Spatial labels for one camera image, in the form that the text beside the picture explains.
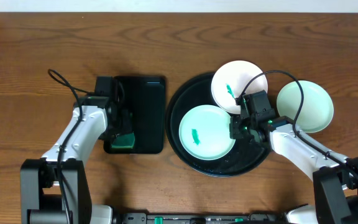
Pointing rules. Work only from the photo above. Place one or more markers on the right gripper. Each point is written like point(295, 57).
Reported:
point(235, 132)

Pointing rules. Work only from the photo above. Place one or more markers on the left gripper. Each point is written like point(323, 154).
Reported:
point(124, 125)

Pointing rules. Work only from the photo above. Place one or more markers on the green scrubbing sponge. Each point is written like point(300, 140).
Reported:
point(124, 141)

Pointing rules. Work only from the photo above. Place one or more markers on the mint plate bottom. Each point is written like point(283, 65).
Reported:
point(204, 132)

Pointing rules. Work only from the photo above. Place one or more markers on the mint plate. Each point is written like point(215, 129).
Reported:
point(317, 111)
point(204, 132)

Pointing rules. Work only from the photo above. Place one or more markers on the white plate top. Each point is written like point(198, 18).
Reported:
point(229, 81)

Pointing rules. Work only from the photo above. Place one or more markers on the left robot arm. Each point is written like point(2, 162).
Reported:
point(54, 188)

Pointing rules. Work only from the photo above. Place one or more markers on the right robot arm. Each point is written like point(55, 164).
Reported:
point(334, 175)

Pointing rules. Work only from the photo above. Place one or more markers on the black round tray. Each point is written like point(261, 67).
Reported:
point(243, 157)

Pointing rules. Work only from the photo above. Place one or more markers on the black rectangular water tray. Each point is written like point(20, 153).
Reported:
point(145, 99)

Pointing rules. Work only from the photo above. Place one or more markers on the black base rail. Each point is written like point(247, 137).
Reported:
point(176, 218)

